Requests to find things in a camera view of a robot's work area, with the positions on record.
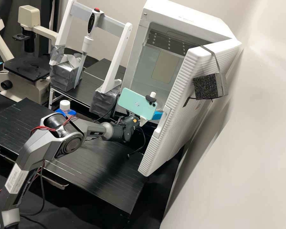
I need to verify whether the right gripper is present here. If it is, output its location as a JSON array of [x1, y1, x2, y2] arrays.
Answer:
[[140, 111, 163, 125]]

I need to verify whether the incubator door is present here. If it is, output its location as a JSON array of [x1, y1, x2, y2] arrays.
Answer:
[[138, 39, 243, 177]]

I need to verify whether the cream microscope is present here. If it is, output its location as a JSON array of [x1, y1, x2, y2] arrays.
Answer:
[[0, 5, 59, 106]]

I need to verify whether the white pipette stand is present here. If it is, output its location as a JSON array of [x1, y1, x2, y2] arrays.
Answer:
[[48, 0, 133, 116]]

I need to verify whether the white-capped bottle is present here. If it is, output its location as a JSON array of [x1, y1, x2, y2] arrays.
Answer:
[[55, 99, 77, 118]]

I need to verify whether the white incubator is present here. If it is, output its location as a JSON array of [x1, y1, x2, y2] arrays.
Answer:
[[119, 0, 238, 126]]

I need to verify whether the pipette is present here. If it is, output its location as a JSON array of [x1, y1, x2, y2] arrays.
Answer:
[[74, 7, 103, 85]]

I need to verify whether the black tray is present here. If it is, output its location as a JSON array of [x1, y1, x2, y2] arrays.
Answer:
[[0, 147, 70, 189]]

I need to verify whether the right wrist camera phone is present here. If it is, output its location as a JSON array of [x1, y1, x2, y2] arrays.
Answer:
[[117, 87, 159, 121]]

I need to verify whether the black cable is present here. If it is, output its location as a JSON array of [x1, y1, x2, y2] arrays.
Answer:
[[126, 125, 149, 159], [93, 105, 120, 124]]

